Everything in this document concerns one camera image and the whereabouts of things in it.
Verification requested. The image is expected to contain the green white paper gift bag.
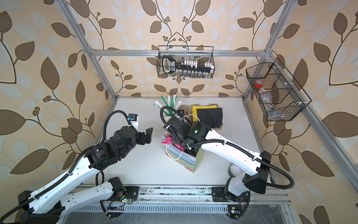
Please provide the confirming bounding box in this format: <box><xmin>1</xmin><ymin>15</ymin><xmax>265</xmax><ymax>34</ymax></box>
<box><xmin>161</xmin><ymin>131</ymin><xmax>204</xmax><ymax>173</ymax></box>

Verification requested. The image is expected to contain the grey tape roll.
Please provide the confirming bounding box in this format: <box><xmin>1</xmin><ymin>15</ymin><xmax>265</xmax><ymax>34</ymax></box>
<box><xmin>228</xmin><ymin>163</ymin><xmax>242</xmax><ymax>178</ymax></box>

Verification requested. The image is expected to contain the black wire basket rear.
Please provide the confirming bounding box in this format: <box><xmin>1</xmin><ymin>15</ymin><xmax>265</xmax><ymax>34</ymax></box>
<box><xmin>156</xmin><ymin>44</ymin><xmax>215</xmax><ymax>79</ymax></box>

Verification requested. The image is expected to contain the yellow paper napkin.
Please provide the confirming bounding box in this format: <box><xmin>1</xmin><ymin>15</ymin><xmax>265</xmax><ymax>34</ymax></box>
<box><xmin>192</xmin><ymin>105</ymin><xmax>218</xmax><ymax>121</ymax></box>

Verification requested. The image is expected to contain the green wrapped straw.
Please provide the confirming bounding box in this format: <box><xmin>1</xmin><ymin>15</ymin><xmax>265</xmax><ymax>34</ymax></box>
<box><xmin>161</xmin><ymin>95</ymin><xmax>174</xmax><ymax>116</ymax></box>

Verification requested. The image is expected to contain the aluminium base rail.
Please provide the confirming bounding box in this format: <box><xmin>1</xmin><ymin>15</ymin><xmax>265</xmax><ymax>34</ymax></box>
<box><xmin>125</xmin><ymin>185</ymin><xmax>291</xmax><ymax>205</ymax></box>

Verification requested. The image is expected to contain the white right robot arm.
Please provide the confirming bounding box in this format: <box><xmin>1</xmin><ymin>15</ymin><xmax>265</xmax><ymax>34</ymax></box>
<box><xmin>162</xmin><ymin>116</ymin><xmax>295</xmax><ymax>202</ymax></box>

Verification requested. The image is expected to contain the brown pulp cup carrier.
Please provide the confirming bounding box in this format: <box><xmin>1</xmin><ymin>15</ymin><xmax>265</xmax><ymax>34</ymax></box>
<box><xmin>179</xmin><ymin>105</ymin><xmax>192</xmax><ymax>117</ymax></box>

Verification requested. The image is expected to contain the white wrapped straw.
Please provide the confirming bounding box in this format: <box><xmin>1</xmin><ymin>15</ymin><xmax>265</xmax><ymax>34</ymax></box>
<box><xmin>154</xmin><ymin>101</ymin><xmax>170</xmax><ymax>116</ymax></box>

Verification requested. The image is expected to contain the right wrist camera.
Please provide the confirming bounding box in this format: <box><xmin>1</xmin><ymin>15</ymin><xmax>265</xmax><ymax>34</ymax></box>
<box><xmin>178</xmin><ymin>110</ymin><xmax>186</xmax><ymax>120</ymax></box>

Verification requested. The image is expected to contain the black wire basket right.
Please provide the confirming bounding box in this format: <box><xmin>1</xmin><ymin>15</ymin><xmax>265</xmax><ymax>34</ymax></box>
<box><xmin>246</xmin><ymin>58</ymin><xmax>311</xmax><ymax>121</ymax></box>

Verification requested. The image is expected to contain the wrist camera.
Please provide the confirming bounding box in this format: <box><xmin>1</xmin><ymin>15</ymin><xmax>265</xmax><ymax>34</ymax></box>
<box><xmin>178</xmin><ymin>110</ymin><xmax>186</xmax><ymax>120</ymax></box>
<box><xmin>128</xmin><ymin>113</ymin><xmax>139</xmax><ymax>131</ymax></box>

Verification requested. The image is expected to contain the black paper napkin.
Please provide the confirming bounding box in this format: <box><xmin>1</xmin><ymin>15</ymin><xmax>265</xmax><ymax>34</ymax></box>
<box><xmin>198</xmin><ymin>108</ymin><xmax>223</xmax><ymax>129</ymax></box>

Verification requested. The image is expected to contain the red capped clear bottle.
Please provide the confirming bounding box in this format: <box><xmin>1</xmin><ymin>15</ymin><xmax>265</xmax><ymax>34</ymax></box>
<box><xmin>254</xmin><ymin>79</ymin><xmax>266</xmax><ymax>92</ymax></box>

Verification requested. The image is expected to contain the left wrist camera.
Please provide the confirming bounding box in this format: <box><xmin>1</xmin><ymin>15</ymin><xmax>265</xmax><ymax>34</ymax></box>
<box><xmin>128</xmin><ymin>113</ymin><xmax>139</xmax><ymax>131</ymax></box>

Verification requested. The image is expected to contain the black handheld tool in basket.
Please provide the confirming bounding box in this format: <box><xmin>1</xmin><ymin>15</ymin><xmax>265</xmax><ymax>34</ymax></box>
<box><xmin>162</xmin><ymin>56</ymin><xmax>215</xmax><ymax>75</ymax></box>

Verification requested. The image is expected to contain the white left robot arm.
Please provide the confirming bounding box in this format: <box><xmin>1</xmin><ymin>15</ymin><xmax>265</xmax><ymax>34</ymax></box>
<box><xmin>1</xmin><ymin>110</ymin><xmax>153</xmax><ymax>224</ymax></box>

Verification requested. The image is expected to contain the magenta paper napkin stack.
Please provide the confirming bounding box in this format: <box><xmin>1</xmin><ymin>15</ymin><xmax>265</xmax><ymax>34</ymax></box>
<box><xmin>162</xmin><ymin>134</ymin><xmax>185</xmax><ymax>152</ymax></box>

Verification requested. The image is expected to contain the black wire basket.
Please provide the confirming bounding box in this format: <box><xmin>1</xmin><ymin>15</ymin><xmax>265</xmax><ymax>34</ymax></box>
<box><xmin>246</xmin><ymin>58</ymin><xmax>311</xmax><ymax>121</ymax></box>
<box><xmin>156</xmin><ymin>44</ymin><xmax>215</xmax><ymax>79</ymax></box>

